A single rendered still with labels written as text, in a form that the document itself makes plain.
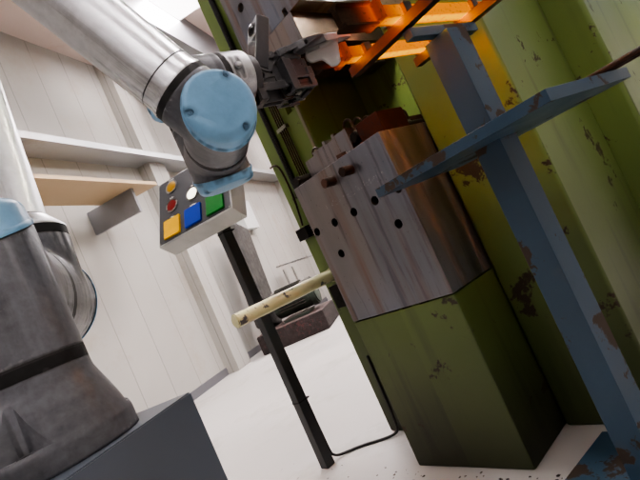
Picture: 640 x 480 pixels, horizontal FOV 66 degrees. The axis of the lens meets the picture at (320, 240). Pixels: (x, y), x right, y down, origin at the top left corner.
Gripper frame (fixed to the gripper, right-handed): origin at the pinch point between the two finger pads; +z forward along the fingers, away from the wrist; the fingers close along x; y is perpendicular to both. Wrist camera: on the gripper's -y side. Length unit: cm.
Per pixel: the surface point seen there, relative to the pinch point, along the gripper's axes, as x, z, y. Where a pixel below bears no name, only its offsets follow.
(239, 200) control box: -79, 13, 5
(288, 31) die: -38, 27, -29
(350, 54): 2.2, 3.3, 1.6
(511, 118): 25.6, 4.3, 27.9
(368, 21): 12.8, -0.8, 1.7
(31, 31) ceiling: -389, 54, -271
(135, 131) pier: -446, 129, -181
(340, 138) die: -36.8, 27.4, 5.7
